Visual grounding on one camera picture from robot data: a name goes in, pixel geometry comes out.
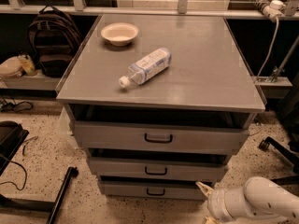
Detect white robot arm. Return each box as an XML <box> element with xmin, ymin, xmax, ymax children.
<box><xmin>196</xmin><ymin>176</ymin><xmax>299</xmax><ymax>223</ymax></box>

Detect grey top drawer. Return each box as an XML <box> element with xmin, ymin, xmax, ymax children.
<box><xmin>74</xmin><ymin>121</ymin><xmax>249</xmax><ymax>155</ymax></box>

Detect white plastic bag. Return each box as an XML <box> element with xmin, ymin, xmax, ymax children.
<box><xmin>0</xmin><ymin>57</ymin><xmax>23</xmax><ymax>78</ymax></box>

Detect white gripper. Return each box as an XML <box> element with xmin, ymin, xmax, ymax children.
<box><xmin>195</xmin><ymin>181</ymin><xmax>246</xmax><ymax>224</ymax></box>

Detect black equipment case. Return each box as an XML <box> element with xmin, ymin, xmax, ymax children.
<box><xmin>0</xmin><ymin>121</ymin><xmax>29</xmax><ymax>175</ymax></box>

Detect black stand leg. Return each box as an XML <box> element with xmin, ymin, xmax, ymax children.
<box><xmin>0</xmin><ymin>167</ymin><xmax>78</xmax><ymax>224</ymax></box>

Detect white power cable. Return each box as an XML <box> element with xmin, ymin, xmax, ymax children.
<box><xmin>255</xmin><ymin>16</ymin><xmax>280</xmax><ymax>79</ymax></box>

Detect yellow drink bottle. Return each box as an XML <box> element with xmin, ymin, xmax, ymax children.
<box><xmin>18</xmin><ymin>53</ymin><xmax>37</xmax><ymax>76</ymax></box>

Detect clear plastic water bottle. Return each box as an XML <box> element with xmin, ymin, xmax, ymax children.
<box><xmin>119</xmin><ymin>48</ymin><xmax>171</xmax><ymax>88</ymax></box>

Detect black office chair base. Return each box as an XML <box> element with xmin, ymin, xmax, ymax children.
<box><xmin>259</xmin><ymin>136</ymin><xmax>299</xmax><ymax>186</ymax></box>

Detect grey drawer cabinet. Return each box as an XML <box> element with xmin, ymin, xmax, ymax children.
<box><xmin>55</xmin><ymin>13</ymin><xmax>267</xmax><ymax>202</ymax></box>

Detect white bowl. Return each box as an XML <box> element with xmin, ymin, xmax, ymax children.
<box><xmin>101</xmin><ymin>22</ymin><xmax>139</xmax><ymax>47</ymax></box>

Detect dark brown backpack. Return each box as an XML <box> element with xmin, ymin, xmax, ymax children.
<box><xmin>27</xmin><ymin>6</ymin><xmax>83</xmax><ymax>77</ymax></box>

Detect black cable bundle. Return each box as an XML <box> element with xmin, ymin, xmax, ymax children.
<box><xmin>0</xmin><ymin>97</ymin><xmax>35</xmax><ymax>114</ymax></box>

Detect grey metal shelf rail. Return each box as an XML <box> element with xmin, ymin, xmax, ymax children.
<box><xmin>0</xmin><ymin>4</ymin><xmax>299</xmax><ymax>21</ymax></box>

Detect white power strip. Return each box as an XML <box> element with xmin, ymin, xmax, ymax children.
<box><xmin>250</xmin><ymin>0</ymin><xmax>284</xmax><ymax>22</ymax></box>

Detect black floor cable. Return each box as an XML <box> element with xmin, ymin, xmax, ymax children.
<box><xmin>0</xmin><ymin>154</ymin><xmax>28</xmax><ymax>192</ymax></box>

